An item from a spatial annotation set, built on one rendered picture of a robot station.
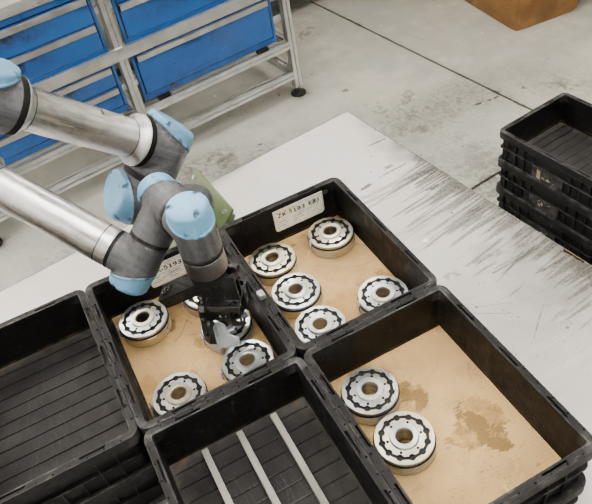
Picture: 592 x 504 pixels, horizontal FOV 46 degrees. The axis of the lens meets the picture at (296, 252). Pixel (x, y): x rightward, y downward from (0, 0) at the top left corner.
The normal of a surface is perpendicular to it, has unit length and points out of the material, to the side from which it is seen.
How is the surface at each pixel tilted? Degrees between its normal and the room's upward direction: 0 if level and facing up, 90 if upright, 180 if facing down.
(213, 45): 90
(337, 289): 0
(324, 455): 0
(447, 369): 0
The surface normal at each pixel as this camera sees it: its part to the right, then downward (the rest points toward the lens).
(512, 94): -0.15, -0.71
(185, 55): 0.56, 0.51
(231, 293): -0.18, 0.70
